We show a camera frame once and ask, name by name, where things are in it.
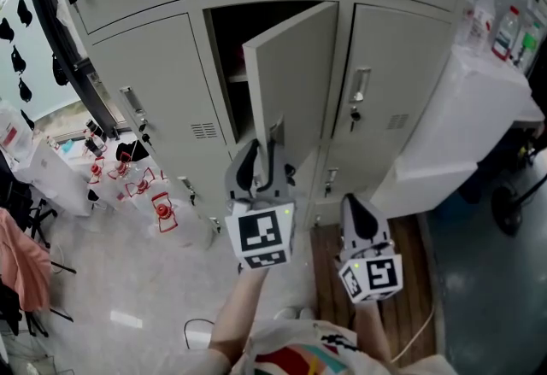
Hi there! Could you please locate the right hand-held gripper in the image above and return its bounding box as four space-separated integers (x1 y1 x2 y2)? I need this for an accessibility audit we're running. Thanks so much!
338 192 404 305

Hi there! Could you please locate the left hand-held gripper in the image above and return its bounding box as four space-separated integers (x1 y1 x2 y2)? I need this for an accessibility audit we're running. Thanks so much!
225 138 297 272

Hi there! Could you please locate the grey locker door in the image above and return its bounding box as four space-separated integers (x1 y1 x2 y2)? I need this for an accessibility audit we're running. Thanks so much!
242 0 340 178

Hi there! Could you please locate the grey metal locker cabinet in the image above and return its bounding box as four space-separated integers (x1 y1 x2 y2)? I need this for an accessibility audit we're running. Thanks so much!
50 0 476 237

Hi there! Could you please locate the person's right forearm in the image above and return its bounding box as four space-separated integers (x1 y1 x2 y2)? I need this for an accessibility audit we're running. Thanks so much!
352 300 393 364

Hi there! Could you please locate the person's left forearm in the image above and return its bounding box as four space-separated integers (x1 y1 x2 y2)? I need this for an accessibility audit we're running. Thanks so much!
208 266 271 364

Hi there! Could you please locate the brown wooden step platform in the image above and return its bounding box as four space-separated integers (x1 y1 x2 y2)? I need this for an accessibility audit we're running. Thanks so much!
309 213 438 368

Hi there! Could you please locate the black bag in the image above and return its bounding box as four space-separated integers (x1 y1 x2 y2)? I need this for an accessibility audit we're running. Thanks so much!
115 140 151 164

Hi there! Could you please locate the person's white patterned shirt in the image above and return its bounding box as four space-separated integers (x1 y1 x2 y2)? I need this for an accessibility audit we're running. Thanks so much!
230 319 461 375

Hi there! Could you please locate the large white foam box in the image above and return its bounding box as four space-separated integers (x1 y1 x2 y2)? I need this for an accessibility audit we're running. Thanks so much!
370 43 534 213

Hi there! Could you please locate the white table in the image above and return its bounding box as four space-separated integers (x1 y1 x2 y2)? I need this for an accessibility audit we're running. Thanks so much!
508 99 547 132

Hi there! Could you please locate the black folding stand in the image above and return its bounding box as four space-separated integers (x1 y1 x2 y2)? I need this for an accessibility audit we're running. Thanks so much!
0 159 79 338

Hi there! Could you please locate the clear plastic water bottle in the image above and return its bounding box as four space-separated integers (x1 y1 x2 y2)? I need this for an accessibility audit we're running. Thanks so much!
467 0 497 53

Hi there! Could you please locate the black framed window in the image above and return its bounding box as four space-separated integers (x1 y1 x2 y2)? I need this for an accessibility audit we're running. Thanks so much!
0 0 127 139

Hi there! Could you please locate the red label plastic bottle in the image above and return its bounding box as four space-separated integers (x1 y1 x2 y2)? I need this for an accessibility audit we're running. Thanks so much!
491 5 523 62

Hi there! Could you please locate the clear bag red label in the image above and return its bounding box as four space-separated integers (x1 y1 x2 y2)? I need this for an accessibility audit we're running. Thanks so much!
0 102 36 160

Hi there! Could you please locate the pink cloth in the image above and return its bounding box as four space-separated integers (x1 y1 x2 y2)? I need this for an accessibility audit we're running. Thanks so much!
0 208 53 313

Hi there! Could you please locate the green label plastic bottle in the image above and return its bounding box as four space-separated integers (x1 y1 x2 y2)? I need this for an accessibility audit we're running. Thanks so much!
514 21 543 67

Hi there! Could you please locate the group of black window decals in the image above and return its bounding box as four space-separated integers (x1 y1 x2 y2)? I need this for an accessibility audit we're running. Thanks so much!
0 0 70 132

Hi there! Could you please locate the clear water jug red handle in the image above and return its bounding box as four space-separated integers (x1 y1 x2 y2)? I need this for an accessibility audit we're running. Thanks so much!
123 167 157 200
147 189 215 250
87 155 108 186
106 150 134 182

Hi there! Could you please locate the white power cable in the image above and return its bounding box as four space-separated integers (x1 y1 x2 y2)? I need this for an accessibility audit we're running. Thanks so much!
389 298 438 366

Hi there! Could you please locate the black looped cable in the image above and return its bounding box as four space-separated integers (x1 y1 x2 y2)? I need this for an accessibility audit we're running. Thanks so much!
182 318 216 350

